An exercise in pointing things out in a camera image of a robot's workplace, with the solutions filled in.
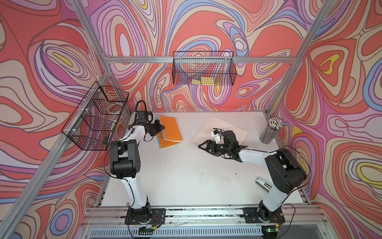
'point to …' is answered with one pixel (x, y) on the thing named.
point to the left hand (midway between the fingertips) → (165, 126)
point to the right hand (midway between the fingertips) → (203, 152)
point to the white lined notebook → (205, 134)
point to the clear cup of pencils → (273, 126)
